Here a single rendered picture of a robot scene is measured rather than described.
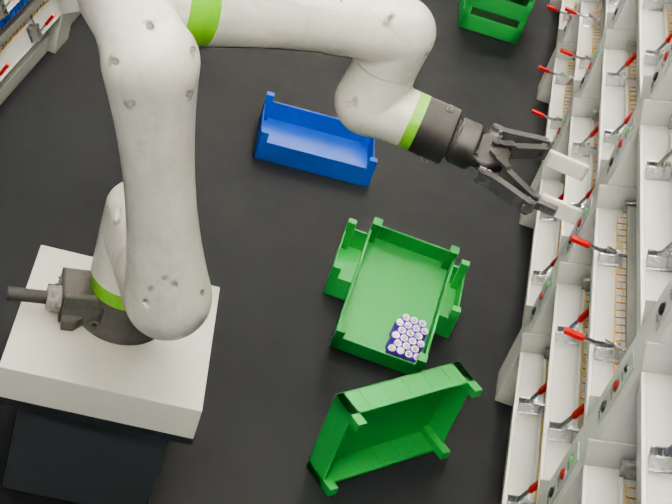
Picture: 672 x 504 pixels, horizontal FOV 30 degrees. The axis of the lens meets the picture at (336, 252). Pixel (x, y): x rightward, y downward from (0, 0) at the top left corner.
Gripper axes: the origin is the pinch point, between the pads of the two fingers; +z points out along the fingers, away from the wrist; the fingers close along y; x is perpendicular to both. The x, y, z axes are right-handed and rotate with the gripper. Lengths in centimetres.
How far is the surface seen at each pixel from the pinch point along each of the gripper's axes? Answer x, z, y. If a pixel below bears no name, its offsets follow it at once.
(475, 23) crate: -95, -13, -195
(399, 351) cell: -72, -8, -23
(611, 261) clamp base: -20.7, 15.9, -14.0
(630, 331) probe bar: -15.7, 18.9, 7.0
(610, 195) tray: -21.0, 13.9, -32.8
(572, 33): -70, 12, -168
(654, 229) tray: -0.8, 14.7, -0.5
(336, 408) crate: -58, -18, 11
